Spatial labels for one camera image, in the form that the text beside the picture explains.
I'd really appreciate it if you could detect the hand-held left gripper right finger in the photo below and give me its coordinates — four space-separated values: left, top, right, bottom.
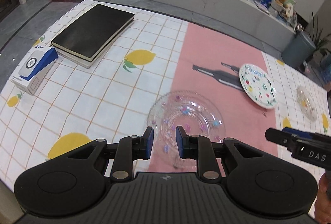
175 125 281 180

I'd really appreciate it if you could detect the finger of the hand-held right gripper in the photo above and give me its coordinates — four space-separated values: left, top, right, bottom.
265 127 294 148
282 127 315 137

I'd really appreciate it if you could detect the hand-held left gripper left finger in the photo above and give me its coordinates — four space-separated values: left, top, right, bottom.
48 126 155 180

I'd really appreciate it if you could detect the clear glass floral plate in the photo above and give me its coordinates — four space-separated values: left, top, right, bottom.
296 86 318 122
146 90 226 170

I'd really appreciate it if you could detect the white fruit-print plate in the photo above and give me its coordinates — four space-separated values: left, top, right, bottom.
238 63 278 110

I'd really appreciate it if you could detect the person's right hand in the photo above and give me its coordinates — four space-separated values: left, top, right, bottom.
318 173 331 201

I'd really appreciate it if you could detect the lemon checkered tablecloth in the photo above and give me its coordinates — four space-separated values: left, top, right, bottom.
0 0 331 188

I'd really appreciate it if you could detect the grey trash bin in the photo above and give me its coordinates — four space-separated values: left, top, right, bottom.
281 31 317 65

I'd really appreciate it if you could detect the pink table mat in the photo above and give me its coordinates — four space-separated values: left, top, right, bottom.
148 20 279 173

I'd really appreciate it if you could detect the long-leaf potted plant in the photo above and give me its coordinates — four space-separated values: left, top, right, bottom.
309 11 331 59

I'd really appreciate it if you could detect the white wrapped basket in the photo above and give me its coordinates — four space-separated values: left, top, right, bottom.
269 1 285 16

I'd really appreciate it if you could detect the black book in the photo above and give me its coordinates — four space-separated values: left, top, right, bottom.
51 4 136 62

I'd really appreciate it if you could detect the white notebook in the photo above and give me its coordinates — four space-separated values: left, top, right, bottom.
253 0 271 14

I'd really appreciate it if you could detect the white and blue box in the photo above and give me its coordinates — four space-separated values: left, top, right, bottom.
10 45 59 96

